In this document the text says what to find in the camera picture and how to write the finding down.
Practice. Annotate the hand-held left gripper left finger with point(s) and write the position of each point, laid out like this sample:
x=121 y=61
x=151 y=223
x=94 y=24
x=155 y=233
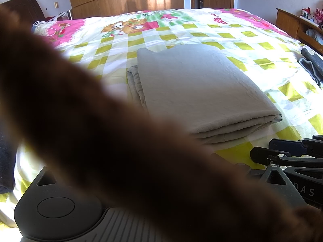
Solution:
x=37 y=184

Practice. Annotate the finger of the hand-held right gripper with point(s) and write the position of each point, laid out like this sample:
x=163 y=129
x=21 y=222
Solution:
x=287 y=144
x=267 y=156

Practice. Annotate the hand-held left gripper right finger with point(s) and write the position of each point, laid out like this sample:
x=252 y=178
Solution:
x=290 y=189

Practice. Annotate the dark grey folded pants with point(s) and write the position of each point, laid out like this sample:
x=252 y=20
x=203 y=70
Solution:
x=314 y=63

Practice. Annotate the dark cloth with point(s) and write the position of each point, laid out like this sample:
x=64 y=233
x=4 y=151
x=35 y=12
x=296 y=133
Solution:
x=6 y=163

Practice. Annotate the brown fuzzy cloth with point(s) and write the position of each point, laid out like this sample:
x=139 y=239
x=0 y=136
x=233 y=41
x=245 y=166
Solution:
x=88 y=121

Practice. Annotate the clothes in headboard shelf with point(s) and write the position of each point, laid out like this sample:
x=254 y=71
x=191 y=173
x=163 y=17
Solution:
x=315 y=35

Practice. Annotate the wooden headboard shelf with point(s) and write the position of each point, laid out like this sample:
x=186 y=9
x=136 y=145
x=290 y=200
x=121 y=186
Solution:
x=290 y=24

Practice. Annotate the pink plush toys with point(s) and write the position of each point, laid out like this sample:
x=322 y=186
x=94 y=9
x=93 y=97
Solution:
x=313 y=15

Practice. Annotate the bed with checkered cover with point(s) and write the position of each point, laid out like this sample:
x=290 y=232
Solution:
x=176 y=32

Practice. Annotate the dark wooden board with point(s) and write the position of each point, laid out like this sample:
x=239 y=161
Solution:
x=24 y=7

